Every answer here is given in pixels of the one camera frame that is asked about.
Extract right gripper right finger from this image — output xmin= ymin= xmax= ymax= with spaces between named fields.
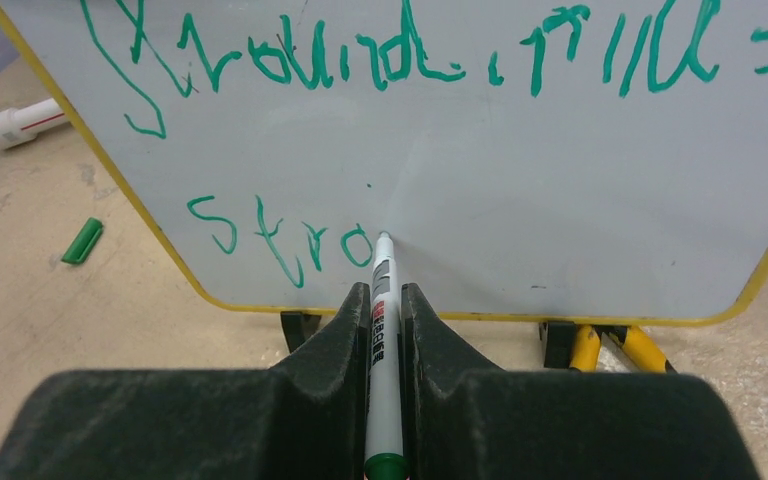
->
xmin=401 ymin=283 xmax=499 ymax=479

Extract yellow handled pliers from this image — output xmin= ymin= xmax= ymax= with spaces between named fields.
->
xmin=568 ymin=325 xmax=676 ymax=373

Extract white PVC pipe frame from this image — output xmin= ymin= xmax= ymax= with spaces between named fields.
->
xmin=0 ymin=99 xmax=68 ymax=150

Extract green marker cap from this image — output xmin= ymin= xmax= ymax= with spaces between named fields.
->
xmin=61 ymin=217 xmax=104 ymax=265

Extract green whiteboard marker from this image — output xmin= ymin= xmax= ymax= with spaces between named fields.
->
xmin=364 ymin=232 xmax=409 ymax=480

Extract yellow framed whiteboard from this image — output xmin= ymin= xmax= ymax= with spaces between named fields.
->
xmin=0 ymin=1 xmax=768 ymax=326

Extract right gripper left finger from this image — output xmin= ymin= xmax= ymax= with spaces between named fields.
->
xmin=267 ymin=282 xmax=371 ymax=479

